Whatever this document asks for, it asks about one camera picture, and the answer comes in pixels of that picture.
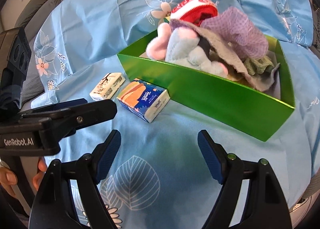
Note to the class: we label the green cardboard box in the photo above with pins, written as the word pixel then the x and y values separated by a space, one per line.
pixel 241 107

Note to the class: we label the person's left hand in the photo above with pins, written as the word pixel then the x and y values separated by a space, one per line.
pixel 9 179

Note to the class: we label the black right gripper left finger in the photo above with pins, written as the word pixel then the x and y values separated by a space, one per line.
pixel 68 196

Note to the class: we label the purple grey cloth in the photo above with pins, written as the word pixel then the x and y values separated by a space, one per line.
pixel 260 82

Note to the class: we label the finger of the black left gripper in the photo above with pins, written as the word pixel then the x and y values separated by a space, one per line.
pixel 54 111
pixel 89 114

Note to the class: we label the white tree tissue pack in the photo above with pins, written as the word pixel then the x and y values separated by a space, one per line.
pixel 107 87

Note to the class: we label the blue orange tissue pack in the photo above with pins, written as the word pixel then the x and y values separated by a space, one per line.
pixel 144 99

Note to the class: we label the purple mesh bath pouf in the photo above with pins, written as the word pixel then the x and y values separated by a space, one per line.
pixel 236 28

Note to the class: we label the red white knitted hat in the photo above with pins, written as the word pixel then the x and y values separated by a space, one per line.
pixel 194 11

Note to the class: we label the blue pink plush toy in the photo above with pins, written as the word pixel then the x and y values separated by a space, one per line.
pixel 184 47

